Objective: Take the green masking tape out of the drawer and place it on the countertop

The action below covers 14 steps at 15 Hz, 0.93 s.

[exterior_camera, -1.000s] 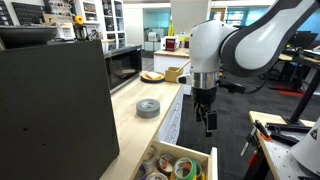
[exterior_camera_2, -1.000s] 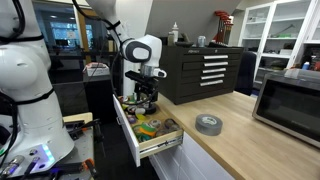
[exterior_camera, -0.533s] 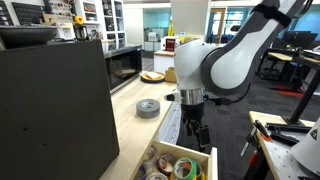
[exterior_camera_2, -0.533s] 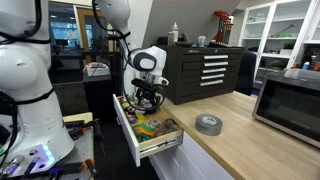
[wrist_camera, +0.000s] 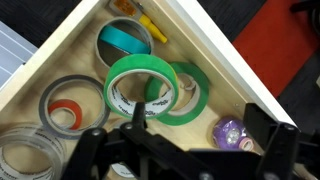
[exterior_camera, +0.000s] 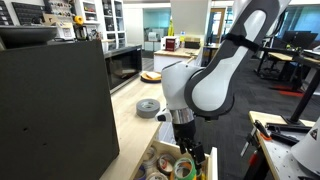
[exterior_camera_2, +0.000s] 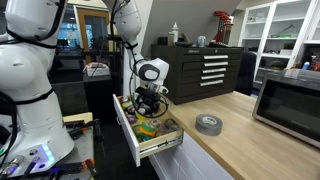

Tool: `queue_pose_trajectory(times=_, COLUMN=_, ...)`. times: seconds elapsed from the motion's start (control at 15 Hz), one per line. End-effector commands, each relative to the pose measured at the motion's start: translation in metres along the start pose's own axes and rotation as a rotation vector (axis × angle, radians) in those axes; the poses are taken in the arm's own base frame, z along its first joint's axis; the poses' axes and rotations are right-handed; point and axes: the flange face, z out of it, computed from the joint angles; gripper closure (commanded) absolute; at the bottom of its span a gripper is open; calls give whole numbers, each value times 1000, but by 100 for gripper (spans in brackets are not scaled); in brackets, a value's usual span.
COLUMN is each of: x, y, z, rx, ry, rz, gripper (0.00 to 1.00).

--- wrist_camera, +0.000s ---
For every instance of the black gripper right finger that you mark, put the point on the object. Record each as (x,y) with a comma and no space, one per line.
(276,150)

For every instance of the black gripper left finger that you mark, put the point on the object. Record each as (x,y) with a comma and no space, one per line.
(93,153)

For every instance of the green masking tape roll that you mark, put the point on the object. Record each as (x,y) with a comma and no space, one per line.
(140,65)

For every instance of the small pink tape roll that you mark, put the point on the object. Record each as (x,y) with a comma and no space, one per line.
(246,144)

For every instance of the small red tape roll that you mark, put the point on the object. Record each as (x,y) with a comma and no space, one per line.
(75,108)

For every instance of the thin gray tape roll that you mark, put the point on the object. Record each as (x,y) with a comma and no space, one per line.
(43,106)

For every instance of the clear tape roll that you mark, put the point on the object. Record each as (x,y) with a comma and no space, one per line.
(20,140)

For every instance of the thin green tape roll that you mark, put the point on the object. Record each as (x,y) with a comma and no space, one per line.
(200,96)

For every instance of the wide gray tape roll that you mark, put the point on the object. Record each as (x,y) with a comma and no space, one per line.
(108,55)

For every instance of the teal tape roll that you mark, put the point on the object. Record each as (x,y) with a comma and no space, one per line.
(125,41)

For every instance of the white wooden drawer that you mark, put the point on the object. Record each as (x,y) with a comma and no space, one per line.
(213,50)

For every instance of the white base cabinet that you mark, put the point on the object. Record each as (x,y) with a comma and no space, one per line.
(10,53)

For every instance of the yellow marker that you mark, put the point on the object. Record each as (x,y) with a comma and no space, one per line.
(153,28)

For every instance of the orange plastic item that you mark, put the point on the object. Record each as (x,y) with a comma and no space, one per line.
(125,6)

